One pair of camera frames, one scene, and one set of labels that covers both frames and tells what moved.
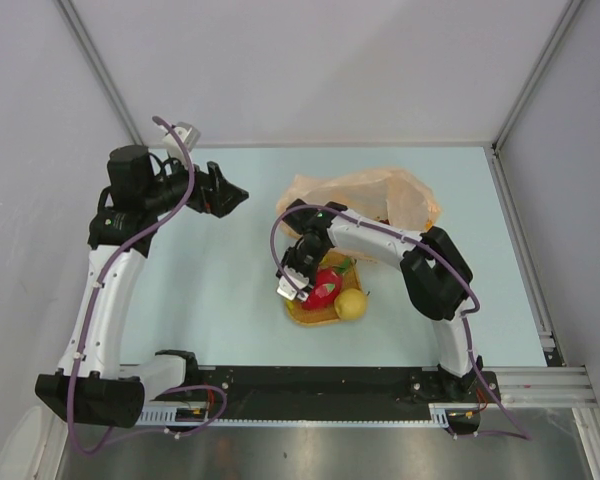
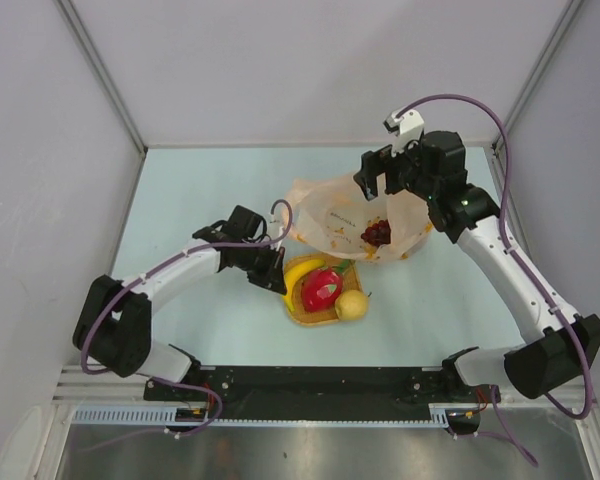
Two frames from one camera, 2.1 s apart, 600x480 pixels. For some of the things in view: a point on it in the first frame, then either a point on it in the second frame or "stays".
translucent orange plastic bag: x=386 y=195 stays
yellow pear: x=351 y=304 stays
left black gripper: x=212 y=193 → x=271 y=277
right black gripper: x=289 y=260 → x=380 y=162
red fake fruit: x=327 y=285 stays
